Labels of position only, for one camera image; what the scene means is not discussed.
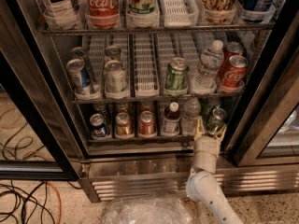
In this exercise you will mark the empty white tray top shelf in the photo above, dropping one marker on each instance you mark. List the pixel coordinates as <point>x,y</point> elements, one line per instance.
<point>179,13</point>

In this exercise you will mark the blue can bottom shelf front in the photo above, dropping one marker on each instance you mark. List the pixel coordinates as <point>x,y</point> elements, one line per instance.
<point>99,126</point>

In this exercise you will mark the green can bottom shelf rear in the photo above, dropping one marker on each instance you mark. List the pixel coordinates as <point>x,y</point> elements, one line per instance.
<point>209,104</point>

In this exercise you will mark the red can bottom shelf front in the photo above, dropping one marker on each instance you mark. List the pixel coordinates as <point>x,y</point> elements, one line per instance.
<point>146,123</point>

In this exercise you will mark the clear water bottle shelf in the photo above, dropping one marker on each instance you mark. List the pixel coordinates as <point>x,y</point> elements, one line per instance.
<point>211,59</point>
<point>190,115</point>

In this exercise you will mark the gold can bottom shelf front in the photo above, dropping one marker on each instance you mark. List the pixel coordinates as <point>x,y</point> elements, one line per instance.
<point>123,124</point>

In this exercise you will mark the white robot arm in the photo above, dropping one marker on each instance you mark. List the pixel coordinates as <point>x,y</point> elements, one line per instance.
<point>202,185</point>

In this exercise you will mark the blue silver can middle front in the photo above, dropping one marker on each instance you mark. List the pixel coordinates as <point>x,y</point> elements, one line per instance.
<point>79,76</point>

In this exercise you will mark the blue silver can middle rear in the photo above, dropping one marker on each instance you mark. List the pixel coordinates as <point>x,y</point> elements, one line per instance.
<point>81,53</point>

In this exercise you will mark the green can middle shelf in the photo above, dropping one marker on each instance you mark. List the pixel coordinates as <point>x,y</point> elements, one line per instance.
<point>176,75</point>

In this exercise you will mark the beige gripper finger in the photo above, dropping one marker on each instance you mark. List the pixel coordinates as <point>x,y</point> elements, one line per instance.
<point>200,129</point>
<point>221,133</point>

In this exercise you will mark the white can middle shelf front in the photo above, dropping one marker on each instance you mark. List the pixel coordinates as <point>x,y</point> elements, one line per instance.
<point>116,77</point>

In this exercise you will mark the red cola can middle rear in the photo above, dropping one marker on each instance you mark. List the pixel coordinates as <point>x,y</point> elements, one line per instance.
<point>230,49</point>

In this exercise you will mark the gold can bottom shelf rear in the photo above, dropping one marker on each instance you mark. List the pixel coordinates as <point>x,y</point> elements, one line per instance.
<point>123,107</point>

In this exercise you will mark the empty white tray shelf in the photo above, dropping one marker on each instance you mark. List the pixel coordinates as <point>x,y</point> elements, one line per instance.
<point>179,13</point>
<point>146,74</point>

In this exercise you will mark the red can bottom shelf rear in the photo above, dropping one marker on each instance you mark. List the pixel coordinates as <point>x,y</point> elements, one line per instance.
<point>147,106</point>

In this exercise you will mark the red cola can top shelf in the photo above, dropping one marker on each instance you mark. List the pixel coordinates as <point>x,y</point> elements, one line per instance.
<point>103,13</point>

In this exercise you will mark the white tea bottle top shelf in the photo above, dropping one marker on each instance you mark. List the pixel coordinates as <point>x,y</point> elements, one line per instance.
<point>62,10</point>

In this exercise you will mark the blue can bottom shelf rear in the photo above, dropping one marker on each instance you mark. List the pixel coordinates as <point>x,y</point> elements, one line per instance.
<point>104,110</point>

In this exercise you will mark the brown juice bottle white cap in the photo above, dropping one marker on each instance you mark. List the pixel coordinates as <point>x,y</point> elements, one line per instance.
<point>171,119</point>

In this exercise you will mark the empty white tray middle shelf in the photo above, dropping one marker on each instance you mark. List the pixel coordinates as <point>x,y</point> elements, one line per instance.
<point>146,74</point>

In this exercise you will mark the clear water bottle middle shelf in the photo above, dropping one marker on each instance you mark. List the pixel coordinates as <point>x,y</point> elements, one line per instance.
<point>211,59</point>

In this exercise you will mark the stainless steel fridge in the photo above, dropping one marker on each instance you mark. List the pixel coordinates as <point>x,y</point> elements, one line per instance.
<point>260,150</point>

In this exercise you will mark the green can bottom shelf front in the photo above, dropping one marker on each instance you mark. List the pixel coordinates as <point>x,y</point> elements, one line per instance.
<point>215,120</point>

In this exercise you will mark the clear plastic bin with bags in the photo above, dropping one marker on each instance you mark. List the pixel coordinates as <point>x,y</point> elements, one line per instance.
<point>165,209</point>

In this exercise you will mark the blue silver can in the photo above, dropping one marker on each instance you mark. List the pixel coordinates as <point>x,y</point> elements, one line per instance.
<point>81,53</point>
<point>79,76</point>

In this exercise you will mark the red cola can middle front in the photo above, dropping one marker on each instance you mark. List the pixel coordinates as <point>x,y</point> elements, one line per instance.
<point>234,71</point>

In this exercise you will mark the gold black can top shelf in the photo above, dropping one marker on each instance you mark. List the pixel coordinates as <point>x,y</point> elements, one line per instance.
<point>218,11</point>

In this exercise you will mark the clear water bottle bottom shelf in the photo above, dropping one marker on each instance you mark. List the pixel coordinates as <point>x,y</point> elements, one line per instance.
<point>190,115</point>

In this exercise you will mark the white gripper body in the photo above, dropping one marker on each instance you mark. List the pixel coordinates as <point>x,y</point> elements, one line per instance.
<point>206,144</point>

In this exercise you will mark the white can middle shelf rear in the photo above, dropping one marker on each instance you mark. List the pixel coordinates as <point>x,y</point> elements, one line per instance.
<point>112,53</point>

